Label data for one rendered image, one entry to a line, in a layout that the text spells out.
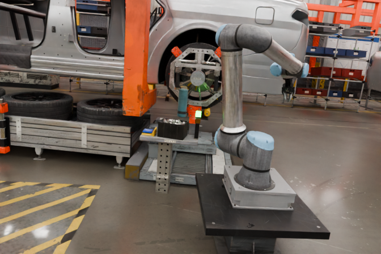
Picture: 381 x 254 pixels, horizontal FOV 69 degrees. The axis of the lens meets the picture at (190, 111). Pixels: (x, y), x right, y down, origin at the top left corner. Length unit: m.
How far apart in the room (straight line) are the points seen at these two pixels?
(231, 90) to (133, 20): 1.12
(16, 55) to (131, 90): 1.44
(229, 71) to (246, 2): 1.42
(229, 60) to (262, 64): 1.36
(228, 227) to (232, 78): 0.73
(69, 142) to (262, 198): 1.80
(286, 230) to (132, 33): 1.72
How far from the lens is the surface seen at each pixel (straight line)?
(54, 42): 3.19
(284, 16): 2.87
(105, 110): 2.66
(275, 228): 1.49
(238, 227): 1.44
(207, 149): 2.85
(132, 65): 2.32
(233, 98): 1.52
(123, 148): 2.58
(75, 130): 2.68
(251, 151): 1.53
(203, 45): 2.75
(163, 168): 2.17
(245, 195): 1.55
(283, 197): 1.62
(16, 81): 7.29
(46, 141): 2.84
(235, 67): 1.48
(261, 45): 1.42
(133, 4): 2.34
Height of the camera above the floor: 1.08
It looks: 12 degrees down
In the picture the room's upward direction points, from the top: 5 degrees clockwise
